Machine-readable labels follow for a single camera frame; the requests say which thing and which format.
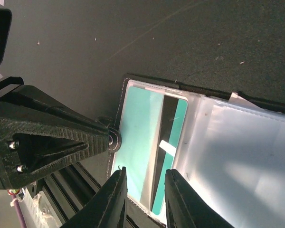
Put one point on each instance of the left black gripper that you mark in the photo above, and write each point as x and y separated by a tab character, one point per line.
39	135

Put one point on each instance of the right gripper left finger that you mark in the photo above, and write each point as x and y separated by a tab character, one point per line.
103	207

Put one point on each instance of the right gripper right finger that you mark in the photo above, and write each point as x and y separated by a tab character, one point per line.
185	208

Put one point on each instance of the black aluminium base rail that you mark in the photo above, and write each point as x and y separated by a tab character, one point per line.
55	199

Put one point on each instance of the black leather card holder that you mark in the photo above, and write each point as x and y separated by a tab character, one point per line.
231	152

